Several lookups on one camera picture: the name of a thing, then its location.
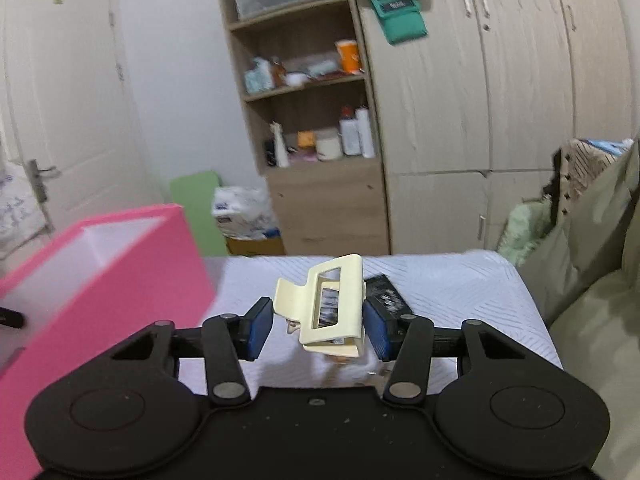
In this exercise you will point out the white labelled bottle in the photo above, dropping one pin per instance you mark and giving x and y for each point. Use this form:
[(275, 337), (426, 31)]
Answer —
[(349, 135)]

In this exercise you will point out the light green pillow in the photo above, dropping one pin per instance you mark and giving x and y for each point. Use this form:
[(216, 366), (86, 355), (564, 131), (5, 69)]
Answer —
[(525, 232)]

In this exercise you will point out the wooden wardrobe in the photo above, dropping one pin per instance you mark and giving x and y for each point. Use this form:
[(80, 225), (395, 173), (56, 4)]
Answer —
[(440, 135)]

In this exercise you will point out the white plastic tissue package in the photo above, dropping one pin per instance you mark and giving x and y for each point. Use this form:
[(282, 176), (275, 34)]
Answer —
[(245, 212)]

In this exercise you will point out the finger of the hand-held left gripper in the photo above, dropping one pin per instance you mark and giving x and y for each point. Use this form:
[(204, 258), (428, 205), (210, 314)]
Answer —
[(10, 318)]

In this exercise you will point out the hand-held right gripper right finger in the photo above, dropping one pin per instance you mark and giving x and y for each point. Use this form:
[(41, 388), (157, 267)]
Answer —
[(375, 332)]

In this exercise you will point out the brown cardboard box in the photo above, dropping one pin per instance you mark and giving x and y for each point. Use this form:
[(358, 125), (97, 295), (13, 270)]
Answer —
[(255, 246)]

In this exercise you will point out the small black bottle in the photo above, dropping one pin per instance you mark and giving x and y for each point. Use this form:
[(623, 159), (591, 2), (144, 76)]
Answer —
[(270, 155)]

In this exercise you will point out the pink cardboard box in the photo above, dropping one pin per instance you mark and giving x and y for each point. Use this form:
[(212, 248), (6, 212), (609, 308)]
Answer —
[(100, 310)]

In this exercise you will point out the orange cup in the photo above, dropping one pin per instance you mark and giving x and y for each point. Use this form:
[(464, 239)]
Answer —
[(348, 57)]

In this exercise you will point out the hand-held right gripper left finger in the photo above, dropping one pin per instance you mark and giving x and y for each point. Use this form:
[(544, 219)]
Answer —
[(260, 332)]

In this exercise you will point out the wooden shelf unit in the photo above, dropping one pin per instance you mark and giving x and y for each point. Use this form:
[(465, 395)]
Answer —
[(325, 205)]

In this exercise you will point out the white printed cloth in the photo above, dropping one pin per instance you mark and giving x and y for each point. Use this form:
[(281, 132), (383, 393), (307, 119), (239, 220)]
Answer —
[(17, 210)]

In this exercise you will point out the white tube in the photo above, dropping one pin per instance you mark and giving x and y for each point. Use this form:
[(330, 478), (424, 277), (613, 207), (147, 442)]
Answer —
[(280, 147)]

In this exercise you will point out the flat pink box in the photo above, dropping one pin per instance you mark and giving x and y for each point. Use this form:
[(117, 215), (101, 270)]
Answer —
[(302, 157)]

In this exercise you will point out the small black box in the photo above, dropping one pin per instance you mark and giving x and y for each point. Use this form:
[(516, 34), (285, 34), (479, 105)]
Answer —
[(387, 292)]

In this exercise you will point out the teal pouch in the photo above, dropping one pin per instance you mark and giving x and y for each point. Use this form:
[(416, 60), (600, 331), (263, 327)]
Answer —
[(400, 17)]

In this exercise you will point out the white door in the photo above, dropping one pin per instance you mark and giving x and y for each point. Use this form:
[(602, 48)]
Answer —
[(75, 110)]

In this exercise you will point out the white cylinder bottle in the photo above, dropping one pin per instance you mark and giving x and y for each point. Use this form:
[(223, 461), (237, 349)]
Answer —
[(366, 135)]

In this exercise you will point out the small orange box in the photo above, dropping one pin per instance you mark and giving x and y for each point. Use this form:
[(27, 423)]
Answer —
[(306, 140)]

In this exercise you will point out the cream hair claw clip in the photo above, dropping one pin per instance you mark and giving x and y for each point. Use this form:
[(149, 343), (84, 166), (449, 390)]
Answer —
[(352, 305)]

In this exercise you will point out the light green board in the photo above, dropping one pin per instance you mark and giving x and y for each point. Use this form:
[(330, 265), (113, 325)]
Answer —
[(195, 210)]

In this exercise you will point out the white jar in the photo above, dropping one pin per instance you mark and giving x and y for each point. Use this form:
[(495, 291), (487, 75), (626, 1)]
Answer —
[(329, 146)]

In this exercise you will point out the bed with patterned sheet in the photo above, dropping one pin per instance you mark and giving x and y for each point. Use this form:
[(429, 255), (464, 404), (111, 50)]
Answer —
[(450, 300)]

